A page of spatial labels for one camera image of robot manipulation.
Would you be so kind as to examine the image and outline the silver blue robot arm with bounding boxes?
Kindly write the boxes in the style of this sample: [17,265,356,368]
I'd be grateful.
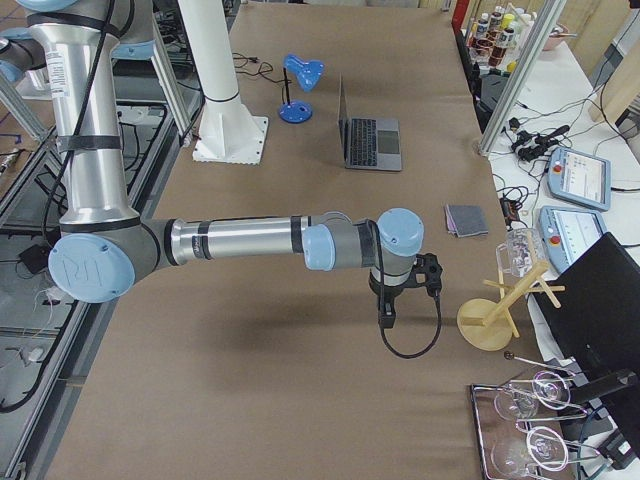
[23,1,442,329]

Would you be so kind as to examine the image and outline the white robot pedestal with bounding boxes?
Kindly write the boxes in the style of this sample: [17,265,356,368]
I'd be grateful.
[179,0,269,165]

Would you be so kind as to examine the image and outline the grey folded cloths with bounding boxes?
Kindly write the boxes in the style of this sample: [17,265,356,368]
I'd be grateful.
[444,204,489,238]

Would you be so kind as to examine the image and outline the teach pendant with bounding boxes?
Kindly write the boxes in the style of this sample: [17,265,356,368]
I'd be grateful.
[547,147,612,211]
[539,206,607,273]

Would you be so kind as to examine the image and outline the far teach pendant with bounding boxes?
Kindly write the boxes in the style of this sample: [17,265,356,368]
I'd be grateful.
[547,147,612,211]

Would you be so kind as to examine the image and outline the wooden mug tree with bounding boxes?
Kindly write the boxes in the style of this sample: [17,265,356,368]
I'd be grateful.
[457,260,566,351]

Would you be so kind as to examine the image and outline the clear glass mug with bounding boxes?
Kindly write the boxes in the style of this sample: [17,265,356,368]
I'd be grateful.
[496,228,547,278]

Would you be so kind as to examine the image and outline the copper wire bottle rack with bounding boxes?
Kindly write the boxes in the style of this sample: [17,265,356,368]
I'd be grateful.
[465,1,536,70]

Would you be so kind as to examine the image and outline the wine glass rack tray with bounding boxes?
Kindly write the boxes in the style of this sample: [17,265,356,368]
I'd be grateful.
[470,351,612,479]

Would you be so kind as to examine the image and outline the pink bowl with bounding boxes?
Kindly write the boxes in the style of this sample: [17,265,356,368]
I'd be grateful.
[543,24,576,51]

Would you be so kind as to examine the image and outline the grey laptop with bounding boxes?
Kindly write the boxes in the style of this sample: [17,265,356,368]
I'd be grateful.
[338,77,402,172]

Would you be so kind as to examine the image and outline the blue desk lamp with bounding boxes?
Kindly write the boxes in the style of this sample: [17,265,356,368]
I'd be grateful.
[278,53,325,124]

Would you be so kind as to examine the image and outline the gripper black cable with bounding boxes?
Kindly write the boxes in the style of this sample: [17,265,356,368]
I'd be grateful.
[368,219,443,359]

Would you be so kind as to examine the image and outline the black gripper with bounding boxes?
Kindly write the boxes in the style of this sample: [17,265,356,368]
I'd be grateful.
[378,253,443,328]

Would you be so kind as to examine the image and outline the aluminium frame post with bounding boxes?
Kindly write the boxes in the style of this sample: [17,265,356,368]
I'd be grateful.
[477,0,566,157]

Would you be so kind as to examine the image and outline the lower wine glass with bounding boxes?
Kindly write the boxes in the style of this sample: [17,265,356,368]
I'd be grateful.
[490,426,569,479]

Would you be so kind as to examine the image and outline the near teach pendant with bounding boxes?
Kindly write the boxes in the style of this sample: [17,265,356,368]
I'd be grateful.
[539,206,607,273]

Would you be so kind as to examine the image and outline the black monitor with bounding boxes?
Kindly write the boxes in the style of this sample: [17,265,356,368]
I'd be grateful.
[531,231,640,416]

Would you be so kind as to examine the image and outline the upper wine glass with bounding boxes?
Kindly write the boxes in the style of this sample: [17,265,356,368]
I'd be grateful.
[494,370,570,420]

